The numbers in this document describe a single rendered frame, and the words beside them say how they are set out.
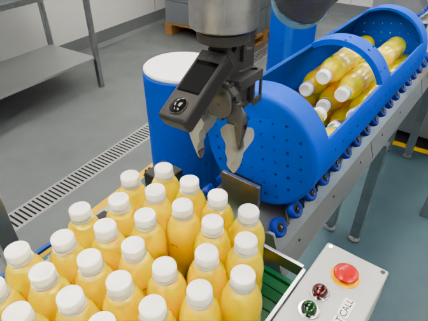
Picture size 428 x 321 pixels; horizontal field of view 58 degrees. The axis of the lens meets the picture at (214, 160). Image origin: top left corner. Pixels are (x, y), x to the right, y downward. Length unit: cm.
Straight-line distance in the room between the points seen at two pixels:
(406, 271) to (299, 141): 152
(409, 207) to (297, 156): 183
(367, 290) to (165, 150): 103
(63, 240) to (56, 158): 225
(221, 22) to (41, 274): 45
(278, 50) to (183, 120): 185
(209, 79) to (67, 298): 37
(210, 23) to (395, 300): 178
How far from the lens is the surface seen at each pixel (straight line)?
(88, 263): 66
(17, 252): 72
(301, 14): 61
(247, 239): 67
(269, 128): 82
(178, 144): 145
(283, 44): 227
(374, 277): 66
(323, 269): 64
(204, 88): 49
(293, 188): 87
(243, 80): 54
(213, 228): 68
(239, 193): 88
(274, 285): 86
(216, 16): 49
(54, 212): 249
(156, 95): 139
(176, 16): 504
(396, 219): 249
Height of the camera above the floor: 158
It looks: 36 degrees down
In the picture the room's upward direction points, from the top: straight up
